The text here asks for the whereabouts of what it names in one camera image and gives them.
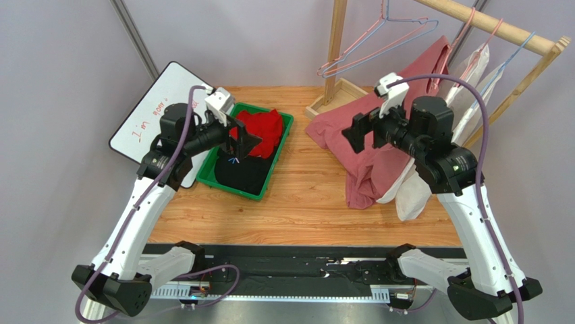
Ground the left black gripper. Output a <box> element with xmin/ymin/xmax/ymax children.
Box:
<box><xmin>183</xmin><ymin>111</ymin><xmax>261</xmax><ymax>159</ymax></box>

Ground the pink t shirt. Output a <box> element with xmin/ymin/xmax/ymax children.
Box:
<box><xmin>306</xmin><ymin>36</ymin><xmax>449</xmax><ymax>209</ymax></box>

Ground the pink wire hanger taken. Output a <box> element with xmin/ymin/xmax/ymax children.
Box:
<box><xmin>433</xmin><ymin>7</ymin><xmax>476</xmax><ymax>74</ymax></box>

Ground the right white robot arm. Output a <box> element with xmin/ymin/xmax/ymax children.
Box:
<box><xmin>342</xmin><ymin>96</ymin><xmax>543</xmax><ymax>323</ymax></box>

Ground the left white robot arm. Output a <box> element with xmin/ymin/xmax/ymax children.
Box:
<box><xmin>72</xmin><ymin>103</ymin><xmax>261</xmax><ymax>318</ymax></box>

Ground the red t shirt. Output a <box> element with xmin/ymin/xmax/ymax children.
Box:
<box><xmin>236</xmin><ymin>109</ymin><xmax>283</xmax><ymax>159</ymax></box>

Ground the black t shirt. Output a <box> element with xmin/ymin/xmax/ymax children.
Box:
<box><xmin>214</xmin><ymin>149</ymin><xmax>273</xmax><ymax>195</ymax></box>

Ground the white shirt on blue hanger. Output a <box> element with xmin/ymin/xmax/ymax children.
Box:
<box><xmin>395</xmin><ymin>79</ymin><xmax>482</xmax><ymax>221</ymax></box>

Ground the white shirt on pink hanger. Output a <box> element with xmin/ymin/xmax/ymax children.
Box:
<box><xmin>377</xmin><ymin>43</ymin><xmax>502</xmax><ymax>219</ymax></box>

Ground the pink hanger holding shirt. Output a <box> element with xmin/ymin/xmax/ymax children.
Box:
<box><xmin>460</xmin><ymin>18</ymin><xmax>503</xmax><ymax>82</ymax></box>

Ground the blue hanger holding shirt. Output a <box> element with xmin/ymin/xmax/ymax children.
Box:
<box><xmin>476</xmin><ymin>32</ymin><xmax>535</xmax><ymax>104</ymax></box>

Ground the wooden clothes rack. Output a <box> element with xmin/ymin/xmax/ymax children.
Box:
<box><xmin>304</xmin><ymin>0</ymin><xmax>572</xmax><ymax>149</ymax></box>

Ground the green plastic bin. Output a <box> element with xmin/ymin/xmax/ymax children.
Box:
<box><xmin>196</xmin><ymin>112</ymin><xmax>294</xmax><ymax>201</ymax></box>

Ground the white whiteboard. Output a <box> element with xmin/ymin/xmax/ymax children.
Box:
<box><xmin>109</xmin><ymin>61</ymin><xmax>215</xmax><ymax>164</ymax></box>

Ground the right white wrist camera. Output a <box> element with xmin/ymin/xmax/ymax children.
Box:
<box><xmin>374</xmin><ymin>72</ymin><xmax>409</xmax><ymax>119</ymax></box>

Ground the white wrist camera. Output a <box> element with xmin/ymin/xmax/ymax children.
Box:
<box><xmin>204</xmin><ymin>87</ymin><xmax>235</xmax><ymax>127</ymax></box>
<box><xmin>374</xmin><ymin>72</ymin><xmax>409</xmax><ymax>119</ymax></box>

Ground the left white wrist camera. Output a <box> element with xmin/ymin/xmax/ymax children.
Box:
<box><xmin>204</xmin><ymin>87</ymin><xmax>235</xmax><ymax>127</ymax></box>

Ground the pink wire hanger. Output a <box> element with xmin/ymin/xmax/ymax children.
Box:
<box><xmin>316</xmin><ymin>1</ymin><xmax>439</xmax><ymax>79</ymax></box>

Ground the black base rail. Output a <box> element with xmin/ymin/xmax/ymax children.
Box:
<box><xmin>143</xmin><ymin>242</ymin><xmax>468</xmax><ymax>311</ymax></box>

